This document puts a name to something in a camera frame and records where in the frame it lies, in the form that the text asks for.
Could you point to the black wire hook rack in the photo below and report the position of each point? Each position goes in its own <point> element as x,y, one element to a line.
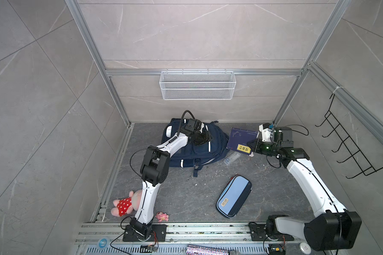
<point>355,154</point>

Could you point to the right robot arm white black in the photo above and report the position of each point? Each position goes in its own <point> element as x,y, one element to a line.
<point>333,227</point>

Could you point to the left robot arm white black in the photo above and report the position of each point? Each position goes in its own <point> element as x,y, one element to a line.
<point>155,168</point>

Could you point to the white wire mesh basket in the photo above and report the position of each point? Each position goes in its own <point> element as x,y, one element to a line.
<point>197,85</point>

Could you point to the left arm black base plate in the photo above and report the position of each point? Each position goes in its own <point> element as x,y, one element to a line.
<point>158,234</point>

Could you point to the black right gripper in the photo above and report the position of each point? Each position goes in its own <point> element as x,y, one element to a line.
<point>257,147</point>

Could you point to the small pink toy figure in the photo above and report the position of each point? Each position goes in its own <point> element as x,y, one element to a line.
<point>162,217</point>

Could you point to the white round button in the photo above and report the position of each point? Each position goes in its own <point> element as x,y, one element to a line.
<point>305,248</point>

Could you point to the light blue pencil case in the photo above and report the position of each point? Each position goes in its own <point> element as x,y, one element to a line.
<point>233,196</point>

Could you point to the dark purple notebook yellow label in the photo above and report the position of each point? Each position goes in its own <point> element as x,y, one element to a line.
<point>239,139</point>

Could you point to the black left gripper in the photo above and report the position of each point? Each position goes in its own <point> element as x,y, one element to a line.
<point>207,137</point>

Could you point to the blue round sticker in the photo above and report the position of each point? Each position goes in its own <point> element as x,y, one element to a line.
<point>103,243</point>

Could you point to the navy blue student backpack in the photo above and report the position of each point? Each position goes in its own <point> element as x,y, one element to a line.
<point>194,156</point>

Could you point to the pink plush pig toy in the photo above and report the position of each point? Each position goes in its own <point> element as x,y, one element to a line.
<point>122,207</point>

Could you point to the glittery purple pouch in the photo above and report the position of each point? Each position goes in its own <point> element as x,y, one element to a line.
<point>202,250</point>

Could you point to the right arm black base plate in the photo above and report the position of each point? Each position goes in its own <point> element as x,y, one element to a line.
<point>257,234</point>

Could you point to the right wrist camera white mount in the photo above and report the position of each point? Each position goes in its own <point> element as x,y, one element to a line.
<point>266,131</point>

